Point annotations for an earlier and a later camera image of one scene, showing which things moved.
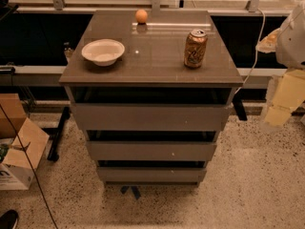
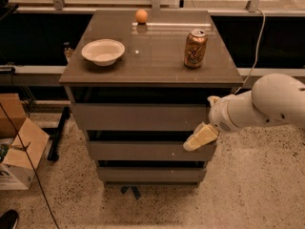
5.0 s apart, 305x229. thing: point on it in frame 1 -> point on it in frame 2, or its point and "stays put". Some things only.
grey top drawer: x=150 y=117 stays put
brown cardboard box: x=13 y=109 stays put
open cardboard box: x=15 y=170 stays put
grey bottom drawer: x=151 y=175 stays put
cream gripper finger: x=288 y=96 -> x=203 y=135
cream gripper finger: x=269 y=43 -> x=213 y=99
